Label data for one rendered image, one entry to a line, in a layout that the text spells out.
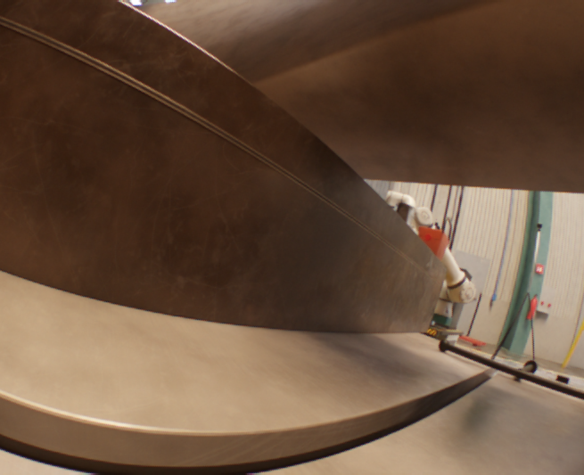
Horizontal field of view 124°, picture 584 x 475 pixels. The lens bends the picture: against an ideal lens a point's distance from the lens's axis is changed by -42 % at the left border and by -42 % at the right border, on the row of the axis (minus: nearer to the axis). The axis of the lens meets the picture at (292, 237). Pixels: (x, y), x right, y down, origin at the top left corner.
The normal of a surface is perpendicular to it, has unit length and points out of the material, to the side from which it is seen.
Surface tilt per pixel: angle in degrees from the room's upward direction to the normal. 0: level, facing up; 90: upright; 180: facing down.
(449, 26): 180
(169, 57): 90
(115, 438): 90
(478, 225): 90
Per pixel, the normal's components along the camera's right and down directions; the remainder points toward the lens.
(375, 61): -0.33, 0.94
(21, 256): 0.67, 0.18
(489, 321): -0.41, -0.22
